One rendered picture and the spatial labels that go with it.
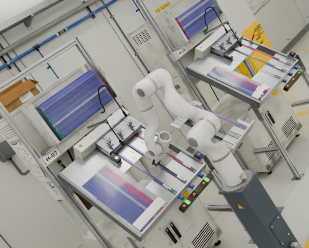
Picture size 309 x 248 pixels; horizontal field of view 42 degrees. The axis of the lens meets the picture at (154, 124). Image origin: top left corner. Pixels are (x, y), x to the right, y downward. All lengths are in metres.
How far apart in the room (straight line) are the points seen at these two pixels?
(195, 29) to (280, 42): 3.61
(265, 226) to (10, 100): 1.89
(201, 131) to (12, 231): 2.53
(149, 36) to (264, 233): 1.98
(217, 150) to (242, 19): 3.65
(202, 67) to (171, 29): 0.42
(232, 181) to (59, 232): 2.44
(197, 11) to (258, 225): 2.03
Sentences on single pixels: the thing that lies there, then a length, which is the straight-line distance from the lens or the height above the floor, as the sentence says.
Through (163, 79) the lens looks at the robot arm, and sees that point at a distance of 2.23.
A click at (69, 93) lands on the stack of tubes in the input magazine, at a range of 2.79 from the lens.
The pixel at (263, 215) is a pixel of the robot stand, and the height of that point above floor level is 0.48.
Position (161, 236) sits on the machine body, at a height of 0.45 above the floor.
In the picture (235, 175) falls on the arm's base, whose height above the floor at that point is 0.77.
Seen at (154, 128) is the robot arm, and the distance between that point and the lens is 2.41.
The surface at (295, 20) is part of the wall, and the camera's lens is 7.58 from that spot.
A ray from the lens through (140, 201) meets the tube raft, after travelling 2.55.
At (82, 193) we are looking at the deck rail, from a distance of 2.61.
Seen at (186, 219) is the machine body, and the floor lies 0.38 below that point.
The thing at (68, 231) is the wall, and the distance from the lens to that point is 4.36.
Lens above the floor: 1.73
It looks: 13 degrees down
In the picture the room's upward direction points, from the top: 34 degrees counter-clockwise
